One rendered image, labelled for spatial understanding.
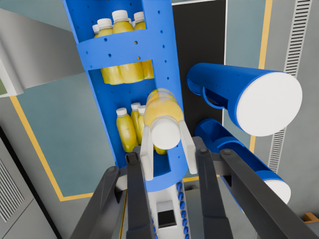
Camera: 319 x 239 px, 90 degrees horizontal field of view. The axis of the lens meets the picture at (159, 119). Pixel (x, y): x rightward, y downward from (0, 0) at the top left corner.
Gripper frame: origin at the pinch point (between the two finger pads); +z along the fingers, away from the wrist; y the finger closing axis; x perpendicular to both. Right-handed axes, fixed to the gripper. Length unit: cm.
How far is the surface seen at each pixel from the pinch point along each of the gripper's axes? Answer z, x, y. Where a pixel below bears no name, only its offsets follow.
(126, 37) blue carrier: 23.2, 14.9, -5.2
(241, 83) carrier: 51, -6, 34
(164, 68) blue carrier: 26.9, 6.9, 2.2
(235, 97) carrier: 49, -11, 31
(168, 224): 42, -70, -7
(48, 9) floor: 141, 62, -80
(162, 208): 52, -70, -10
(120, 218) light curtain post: 60, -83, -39
